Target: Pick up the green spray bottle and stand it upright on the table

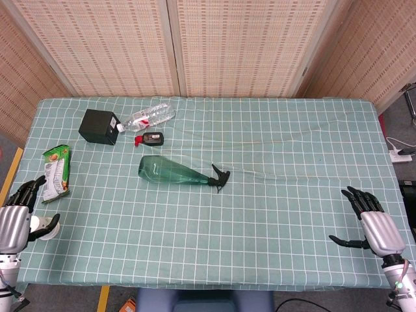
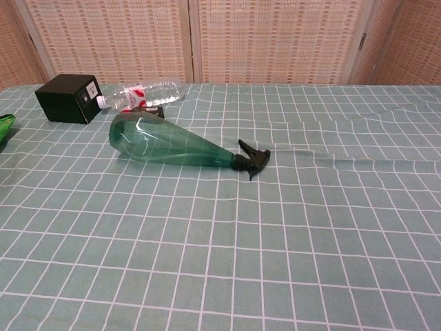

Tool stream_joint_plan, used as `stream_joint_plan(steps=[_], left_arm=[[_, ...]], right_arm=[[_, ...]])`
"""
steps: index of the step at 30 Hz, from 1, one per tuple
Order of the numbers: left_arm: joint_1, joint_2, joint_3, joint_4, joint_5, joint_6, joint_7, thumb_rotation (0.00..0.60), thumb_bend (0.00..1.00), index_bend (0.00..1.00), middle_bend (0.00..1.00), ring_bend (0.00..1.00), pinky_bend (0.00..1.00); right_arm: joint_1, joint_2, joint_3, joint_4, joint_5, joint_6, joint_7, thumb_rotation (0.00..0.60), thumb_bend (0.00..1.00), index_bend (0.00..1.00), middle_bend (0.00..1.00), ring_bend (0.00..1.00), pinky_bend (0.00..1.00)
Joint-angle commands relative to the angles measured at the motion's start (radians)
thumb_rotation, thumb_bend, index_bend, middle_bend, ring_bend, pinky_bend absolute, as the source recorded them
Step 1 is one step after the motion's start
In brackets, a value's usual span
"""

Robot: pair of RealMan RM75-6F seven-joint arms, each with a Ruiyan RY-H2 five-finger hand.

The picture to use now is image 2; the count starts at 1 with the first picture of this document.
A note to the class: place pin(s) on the clear plastic water bottle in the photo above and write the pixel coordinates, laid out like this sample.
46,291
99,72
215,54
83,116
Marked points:
158,91

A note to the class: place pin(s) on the green translucent spray bottle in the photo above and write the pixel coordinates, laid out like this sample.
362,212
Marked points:
155,141

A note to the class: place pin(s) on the black cube box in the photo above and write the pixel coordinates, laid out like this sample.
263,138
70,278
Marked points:
60,100

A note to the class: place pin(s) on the metal screen hinge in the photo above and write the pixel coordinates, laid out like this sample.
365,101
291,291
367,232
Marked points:
362,41

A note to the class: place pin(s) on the green snack packet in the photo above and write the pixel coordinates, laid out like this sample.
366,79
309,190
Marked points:
6,129

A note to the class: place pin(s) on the small black device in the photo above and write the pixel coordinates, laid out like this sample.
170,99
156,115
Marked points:
152,109

